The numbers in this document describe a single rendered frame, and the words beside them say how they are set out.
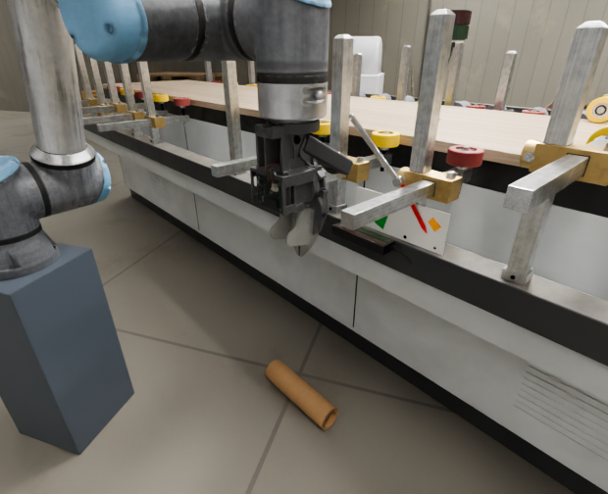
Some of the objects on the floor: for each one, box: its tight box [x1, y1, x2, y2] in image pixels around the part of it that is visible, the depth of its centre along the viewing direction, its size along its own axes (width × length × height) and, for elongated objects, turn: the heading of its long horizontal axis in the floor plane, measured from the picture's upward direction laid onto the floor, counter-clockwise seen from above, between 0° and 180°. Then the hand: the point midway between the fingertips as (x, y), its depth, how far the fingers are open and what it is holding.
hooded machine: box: [351, 36, 384, 94], centre depth 465 cm, size 63×54×128 cm
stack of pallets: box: [136, 72, 224, 83], centre depth 615 cm, size 116×82×82 cm
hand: (304, 247), depth 60 cm, fingers closed
